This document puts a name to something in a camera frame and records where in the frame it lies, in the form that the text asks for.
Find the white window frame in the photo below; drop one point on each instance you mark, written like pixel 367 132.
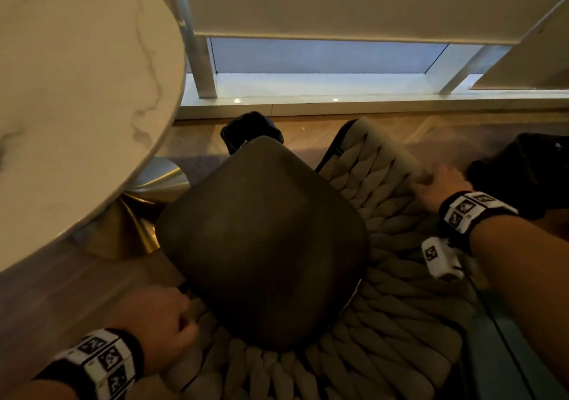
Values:
pixel 311 97

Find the person's left forearm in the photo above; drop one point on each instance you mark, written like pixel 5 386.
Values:
pixel 42 391

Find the person's right hand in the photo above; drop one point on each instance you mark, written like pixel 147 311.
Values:
pixel 438 188

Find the person's right forearm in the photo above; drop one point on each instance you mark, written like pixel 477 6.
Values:
pixel 524 279

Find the white marble round table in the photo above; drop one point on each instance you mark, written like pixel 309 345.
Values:
pixel 75 102

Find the black white left wrist tracker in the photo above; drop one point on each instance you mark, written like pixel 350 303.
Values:
pixel 100 359

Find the person's left thumb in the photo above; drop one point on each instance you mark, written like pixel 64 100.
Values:
pixel 189 335

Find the beige angled roller blind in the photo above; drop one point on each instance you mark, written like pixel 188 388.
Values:
pixel 529 53

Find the woven beige armchair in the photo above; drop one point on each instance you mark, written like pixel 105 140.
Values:
pixel 382 279

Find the gold metal table base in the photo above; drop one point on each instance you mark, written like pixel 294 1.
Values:
pixel 133 217

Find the black white right wrist tracker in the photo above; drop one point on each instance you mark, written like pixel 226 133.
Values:
pixel 466 226

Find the brown seat cushion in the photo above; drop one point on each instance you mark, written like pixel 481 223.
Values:
pixel 262 244

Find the black white wrist tracker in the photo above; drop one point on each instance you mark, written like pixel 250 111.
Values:
pixel 100 359
pixel 466 226

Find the black bag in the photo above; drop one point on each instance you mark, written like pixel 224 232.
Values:
pixel 524 173

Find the person's left hand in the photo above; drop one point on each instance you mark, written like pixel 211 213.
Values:
pixel 149 324

